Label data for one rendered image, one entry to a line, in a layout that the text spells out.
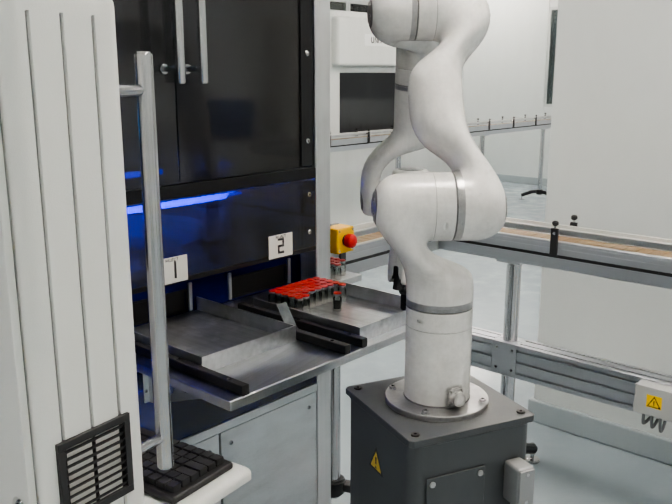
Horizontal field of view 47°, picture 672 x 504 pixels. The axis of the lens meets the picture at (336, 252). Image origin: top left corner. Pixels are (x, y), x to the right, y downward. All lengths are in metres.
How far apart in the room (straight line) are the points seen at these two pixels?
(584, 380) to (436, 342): 1.33
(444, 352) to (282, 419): 0.86
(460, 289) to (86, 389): 0.65
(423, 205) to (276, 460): 1.08
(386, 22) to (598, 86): 1.72
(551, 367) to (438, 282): 1.38
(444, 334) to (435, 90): 0.43
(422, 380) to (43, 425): 0.67
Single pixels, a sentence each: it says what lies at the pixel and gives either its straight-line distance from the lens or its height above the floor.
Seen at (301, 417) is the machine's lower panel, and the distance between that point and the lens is 2.21.
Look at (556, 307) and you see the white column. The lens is 3.30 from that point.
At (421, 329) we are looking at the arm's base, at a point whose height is 1.01.
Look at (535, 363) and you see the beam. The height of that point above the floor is 0.50.
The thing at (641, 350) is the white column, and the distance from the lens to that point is 3.20.
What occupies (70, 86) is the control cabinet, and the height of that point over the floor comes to 1.44.
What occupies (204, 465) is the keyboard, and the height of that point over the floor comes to 0.83.
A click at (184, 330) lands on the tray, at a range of 1.81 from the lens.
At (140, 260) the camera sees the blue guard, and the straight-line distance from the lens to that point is 1.73.
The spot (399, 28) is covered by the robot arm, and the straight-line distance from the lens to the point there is 1.50.
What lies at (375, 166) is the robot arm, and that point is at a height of 1.25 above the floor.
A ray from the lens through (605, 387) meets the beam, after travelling 2.63.
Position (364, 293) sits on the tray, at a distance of 2.00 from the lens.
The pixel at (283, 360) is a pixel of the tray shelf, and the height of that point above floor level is 0.88.
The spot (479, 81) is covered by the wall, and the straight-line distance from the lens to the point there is 11.00.
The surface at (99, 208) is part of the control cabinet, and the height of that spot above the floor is 1.29.
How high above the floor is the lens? 1.45
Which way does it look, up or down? 13 degrees down
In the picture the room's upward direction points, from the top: straight up
